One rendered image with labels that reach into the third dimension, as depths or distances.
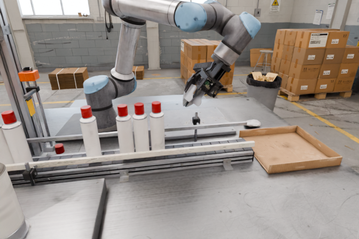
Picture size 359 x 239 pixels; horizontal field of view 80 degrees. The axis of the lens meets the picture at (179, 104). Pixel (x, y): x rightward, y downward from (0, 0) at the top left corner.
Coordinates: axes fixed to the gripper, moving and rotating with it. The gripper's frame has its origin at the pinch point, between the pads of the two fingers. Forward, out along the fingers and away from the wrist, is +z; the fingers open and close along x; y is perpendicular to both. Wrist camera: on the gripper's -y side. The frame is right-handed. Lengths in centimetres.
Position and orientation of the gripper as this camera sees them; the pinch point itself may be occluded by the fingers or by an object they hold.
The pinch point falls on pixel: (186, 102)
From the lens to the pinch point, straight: 79.3
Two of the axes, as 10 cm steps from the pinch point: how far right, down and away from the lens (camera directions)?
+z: -5.6, 7.6, 3.5
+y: 2.3, 5.4, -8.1
